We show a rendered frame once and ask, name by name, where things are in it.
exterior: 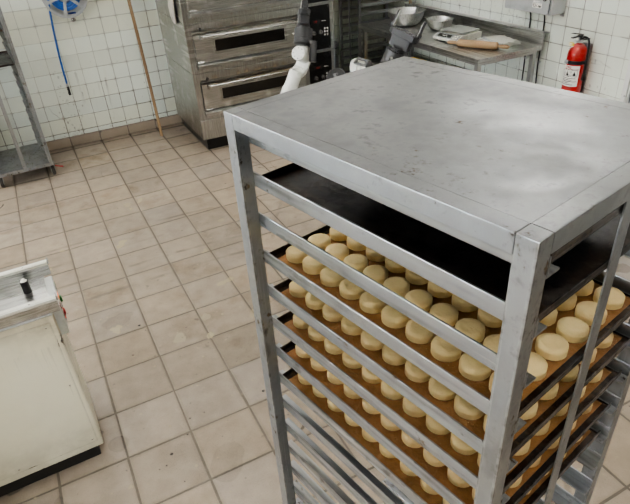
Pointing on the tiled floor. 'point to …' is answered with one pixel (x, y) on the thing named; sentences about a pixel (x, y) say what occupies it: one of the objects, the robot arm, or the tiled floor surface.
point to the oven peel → (145, 66)
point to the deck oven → (236, 55)
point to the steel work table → (531, 43)
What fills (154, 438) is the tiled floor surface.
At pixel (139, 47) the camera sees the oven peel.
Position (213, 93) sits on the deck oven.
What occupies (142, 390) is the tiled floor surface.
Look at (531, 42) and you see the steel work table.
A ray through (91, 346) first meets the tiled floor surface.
